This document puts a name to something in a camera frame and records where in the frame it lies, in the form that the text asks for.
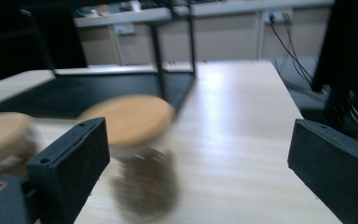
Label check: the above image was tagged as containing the white power strip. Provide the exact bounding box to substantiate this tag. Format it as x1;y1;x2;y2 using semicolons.
263;9;294;25

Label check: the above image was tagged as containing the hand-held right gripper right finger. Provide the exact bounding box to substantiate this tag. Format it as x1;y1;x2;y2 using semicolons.
287;118;358;224

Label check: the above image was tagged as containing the beige desk with power strip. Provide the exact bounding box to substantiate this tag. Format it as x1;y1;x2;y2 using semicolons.
257;0;337;62

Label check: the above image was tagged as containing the black power cable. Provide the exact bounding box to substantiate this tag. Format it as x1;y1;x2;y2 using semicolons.
283;18;315;87
269;17;314;84

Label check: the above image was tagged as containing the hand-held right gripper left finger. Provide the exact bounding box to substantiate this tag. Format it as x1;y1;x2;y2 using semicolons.
26;117;111;224

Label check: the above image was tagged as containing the glass jar with wooden lid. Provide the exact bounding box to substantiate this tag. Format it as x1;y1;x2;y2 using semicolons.
77;93;181;223
0;111;40;183

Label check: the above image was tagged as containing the black metal shelf rack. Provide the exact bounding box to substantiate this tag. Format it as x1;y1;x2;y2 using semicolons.
0;0;199;120

